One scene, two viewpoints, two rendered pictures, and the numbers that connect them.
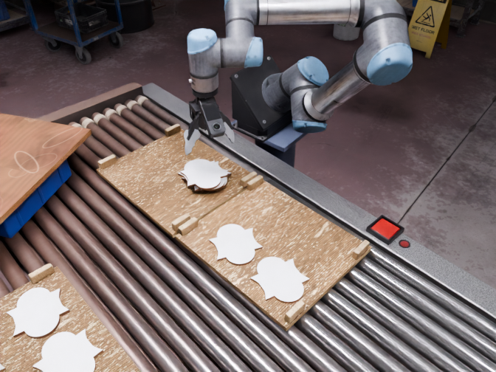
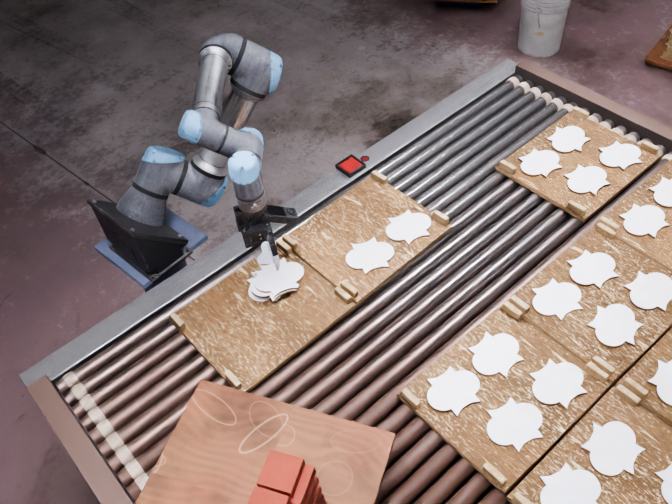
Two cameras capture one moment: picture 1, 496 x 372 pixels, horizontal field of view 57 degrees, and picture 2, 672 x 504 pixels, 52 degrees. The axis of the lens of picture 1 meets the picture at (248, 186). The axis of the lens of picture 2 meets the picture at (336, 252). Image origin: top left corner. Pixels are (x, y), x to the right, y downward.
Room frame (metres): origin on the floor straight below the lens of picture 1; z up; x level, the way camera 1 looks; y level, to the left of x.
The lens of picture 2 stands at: (0.76, 1.37, 2.49)
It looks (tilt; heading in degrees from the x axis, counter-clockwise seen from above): 49 degrees down; 277
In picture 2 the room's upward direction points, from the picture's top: 7 degrees counter-clockwise
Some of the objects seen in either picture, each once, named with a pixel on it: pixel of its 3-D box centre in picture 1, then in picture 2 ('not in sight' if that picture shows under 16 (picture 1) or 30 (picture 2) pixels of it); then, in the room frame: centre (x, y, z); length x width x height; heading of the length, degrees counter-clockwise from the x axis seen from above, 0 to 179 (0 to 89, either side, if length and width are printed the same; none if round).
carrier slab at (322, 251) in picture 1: (271, 243); (365, 234); (0.85, -0.07, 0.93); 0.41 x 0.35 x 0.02; 45
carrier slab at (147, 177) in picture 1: (177, 176); (261, 312); (1.14, 0.23, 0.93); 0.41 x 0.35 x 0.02; 44
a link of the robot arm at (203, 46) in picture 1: (204, 53); (246, 175); (1.13, 0.11, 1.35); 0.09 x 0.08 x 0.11; 93
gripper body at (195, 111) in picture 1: (205, 105); (254, 221); (1.13, 0.12, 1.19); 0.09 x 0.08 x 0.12; 24
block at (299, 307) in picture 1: (294, 311); (440, 217); (0.62, -0.11, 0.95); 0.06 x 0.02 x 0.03; 135
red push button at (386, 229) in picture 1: (384, 229); (350, 166); (0.90, -0.39, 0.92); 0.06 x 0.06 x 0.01; 43
